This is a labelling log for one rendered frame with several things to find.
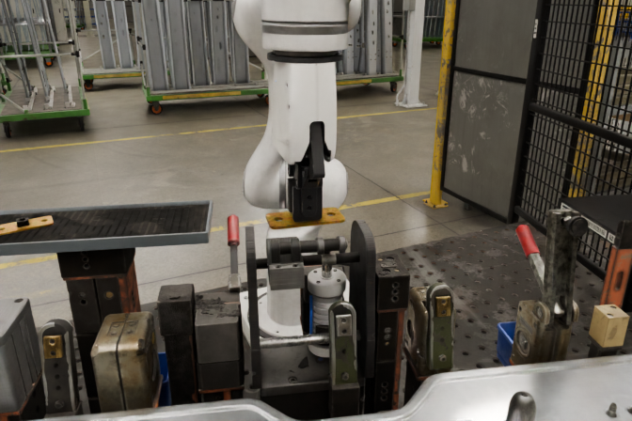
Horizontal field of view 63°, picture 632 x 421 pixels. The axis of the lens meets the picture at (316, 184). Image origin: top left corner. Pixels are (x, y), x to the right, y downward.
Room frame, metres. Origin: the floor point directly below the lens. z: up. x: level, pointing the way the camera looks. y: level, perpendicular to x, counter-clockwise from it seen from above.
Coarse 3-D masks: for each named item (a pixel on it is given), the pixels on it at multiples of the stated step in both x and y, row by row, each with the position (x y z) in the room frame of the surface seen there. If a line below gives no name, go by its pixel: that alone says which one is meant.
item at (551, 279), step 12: (552, 216) 0.68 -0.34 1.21; (564, 216) 0.68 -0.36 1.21; (576, 216) 0.65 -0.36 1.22; (552, 228) 0.67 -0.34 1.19; (564, 228) 0.68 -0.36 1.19; (576, 228) 0.64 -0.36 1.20; (552, 240) 0.67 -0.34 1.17; (564, 240) 0.68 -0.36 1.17; (576, 240) 0.67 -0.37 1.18; (552, 252) 0.66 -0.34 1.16; (564, 252) 0.67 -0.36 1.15; (576, 252) 0.67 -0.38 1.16; (552, 264) 0.66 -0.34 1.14; (564, 264) 0.67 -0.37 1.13; (552, 276) 0.66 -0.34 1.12; (564, 276) 0.67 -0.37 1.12; (552, 288) 0.65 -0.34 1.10; (564, 288) 0.67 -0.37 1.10; (552, 300) 0.65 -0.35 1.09; (564, 300) 0.66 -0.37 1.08; (552, 312) 0.65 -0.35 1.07; (564, 312) 0.66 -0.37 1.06; (552, 324) 0.65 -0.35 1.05
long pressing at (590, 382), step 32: (448, 384) 0.57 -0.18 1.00; (480, 384) 0.57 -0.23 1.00; (512, 384) 0.57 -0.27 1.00; (544, 384) 0.57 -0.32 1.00; (576, 384) 0.57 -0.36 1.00; (608, 384) 0.57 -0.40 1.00; (64, 416) 0.51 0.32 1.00; (96, 416) 0.51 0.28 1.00; (128, 416) 0.51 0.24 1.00; (160, 416) 0.52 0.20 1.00; (192, 416) 0.52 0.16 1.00; (224, 416) 0.52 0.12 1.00; (256, 416) 0.52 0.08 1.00; (288, 416) 0.51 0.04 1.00; (352, 416) 0.51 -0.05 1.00; (384, 416) 0.51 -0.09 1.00; (416, 416) 0.52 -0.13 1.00; (448, 416) 0.52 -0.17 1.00; (480, 416) 0.52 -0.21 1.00; (544, 416) 0.52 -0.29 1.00; (576, 416) 0.52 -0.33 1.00; (608, 416) 0.52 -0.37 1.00
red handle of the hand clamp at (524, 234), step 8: (520, 232) 0.77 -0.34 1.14; (528, 232) 0.76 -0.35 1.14; (520, 240) 0.76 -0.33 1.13; (528, 240) 0.75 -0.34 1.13; (528, 248) 0.74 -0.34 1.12; (536, 248) 0.74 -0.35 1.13; (528, 256) 0.74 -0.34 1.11; (536, 256) 0.73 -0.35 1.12; (536, 264) 0.72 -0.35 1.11; (536, 272) 0.71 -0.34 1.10; (544, 272) 0.71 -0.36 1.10; (560, 304) 0.66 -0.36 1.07; (560, 312) 0.65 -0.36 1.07
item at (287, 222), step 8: (328, 208) 0.55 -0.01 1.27; (336, 208) 0.55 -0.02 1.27; (272, 216) 0.52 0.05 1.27; (280, 216) 0.52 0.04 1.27; (288, 216) 0.52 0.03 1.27; (328, 216) 0.53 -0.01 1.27; (336, 216) 0.53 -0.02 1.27; (272, 224) 0.50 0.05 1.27; (280, 224) 0.50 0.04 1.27; (288, 224) 0.50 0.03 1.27; (296, 224) 0.50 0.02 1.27; (304, 224) 0.51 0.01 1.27; (312, 224) 0.51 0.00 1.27; (320, 224) 0.51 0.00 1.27
